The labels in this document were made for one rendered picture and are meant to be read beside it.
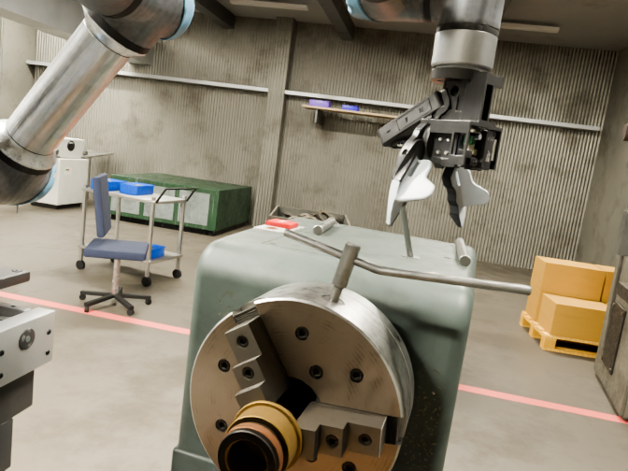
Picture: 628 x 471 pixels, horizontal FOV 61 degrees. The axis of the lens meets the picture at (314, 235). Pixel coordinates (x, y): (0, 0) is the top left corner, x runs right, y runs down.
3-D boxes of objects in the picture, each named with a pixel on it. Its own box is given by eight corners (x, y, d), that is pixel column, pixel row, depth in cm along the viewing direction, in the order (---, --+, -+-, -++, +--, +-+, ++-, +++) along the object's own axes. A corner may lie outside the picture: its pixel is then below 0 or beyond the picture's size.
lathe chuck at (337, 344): (195, 427, 90) (249, 254, 84) (370, 518, 83) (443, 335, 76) (165, 454, 82) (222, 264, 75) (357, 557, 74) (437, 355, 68)
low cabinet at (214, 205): (248, 225, 956) (252, 186, 945) (214, 236, 798) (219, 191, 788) (156, 210, 986) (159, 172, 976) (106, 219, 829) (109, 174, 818)
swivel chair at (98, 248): (161, 301, 462) (171, 182, 447) (130, 321, 406) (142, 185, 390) (94, 291, 468) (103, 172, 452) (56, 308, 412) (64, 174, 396)
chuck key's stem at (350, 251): (317, 317, 76) (344, 242, 73) (321, 313, 78) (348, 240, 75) (331, 323, 75) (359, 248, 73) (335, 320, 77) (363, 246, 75)
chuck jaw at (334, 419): (318, 388, 76) (401, 404, 73) (315, 421, 77) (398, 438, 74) (292, 421, 66) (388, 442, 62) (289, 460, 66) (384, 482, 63)
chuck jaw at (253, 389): (273, 386, 78) (238, 312, 79) (302, 375, 77) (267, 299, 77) (240, 419, 68) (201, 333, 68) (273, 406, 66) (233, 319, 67)
